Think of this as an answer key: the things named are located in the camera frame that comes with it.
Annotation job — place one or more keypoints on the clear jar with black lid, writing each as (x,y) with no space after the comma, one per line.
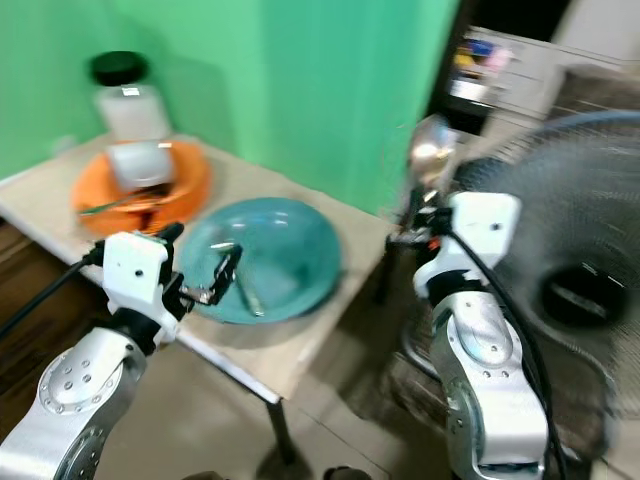
(132,112)

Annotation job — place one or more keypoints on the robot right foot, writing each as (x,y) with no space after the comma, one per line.
(348,474)

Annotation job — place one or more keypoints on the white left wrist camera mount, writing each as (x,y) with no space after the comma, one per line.
(132,275)

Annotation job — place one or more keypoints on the small utensil in bowl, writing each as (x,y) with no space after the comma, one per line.
(253,298)

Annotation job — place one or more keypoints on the teal bowl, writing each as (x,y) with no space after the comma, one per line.
(295,250)

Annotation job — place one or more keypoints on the grey shelf with items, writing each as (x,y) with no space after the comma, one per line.
(520,65)

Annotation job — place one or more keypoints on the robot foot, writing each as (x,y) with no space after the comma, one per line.
(348,474)
(200,476)

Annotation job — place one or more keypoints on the orange plate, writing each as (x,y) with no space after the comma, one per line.
(192,185)

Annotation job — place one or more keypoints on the grey cup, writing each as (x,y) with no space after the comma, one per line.
(140,164)

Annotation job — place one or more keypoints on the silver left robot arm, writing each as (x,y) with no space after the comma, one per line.
(80,390)

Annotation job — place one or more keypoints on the silver metal spoon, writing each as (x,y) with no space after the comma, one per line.
(430,150)

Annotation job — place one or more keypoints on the green curtain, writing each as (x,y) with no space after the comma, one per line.
(290,90)

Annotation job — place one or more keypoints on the black electric fan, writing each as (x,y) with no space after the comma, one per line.
(580,290)

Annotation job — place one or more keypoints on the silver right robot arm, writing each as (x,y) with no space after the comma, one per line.
(480,345)

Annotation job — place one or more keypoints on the beige table with metal legs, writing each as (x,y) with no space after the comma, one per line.
(50,190)

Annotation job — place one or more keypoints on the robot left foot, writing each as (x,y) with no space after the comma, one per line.
(200,476)

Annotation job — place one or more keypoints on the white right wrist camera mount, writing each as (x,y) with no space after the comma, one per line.
(485,225)

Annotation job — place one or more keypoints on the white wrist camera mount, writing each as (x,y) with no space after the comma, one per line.
(485,225)
(132,275)

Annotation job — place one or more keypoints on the grey metal tube frame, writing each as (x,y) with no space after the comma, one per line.
(415,360)

